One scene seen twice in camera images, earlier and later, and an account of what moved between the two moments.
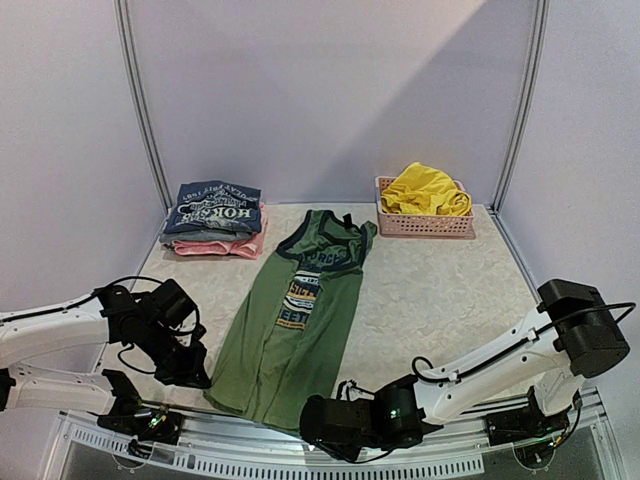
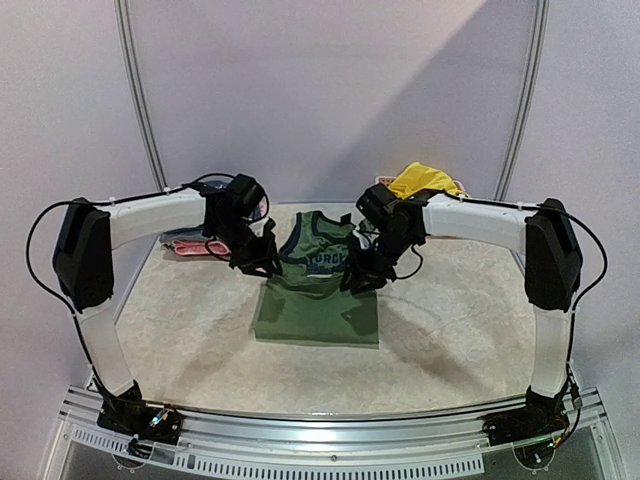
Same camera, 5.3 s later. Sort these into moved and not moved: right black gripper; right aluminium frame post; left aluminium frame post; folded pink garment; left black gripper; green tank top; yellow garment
Moved: right black gripper; green tank top; left black gripper
Not moved: left aluminium frame post; folded pink garment; yellow garment; right aluminium frame post
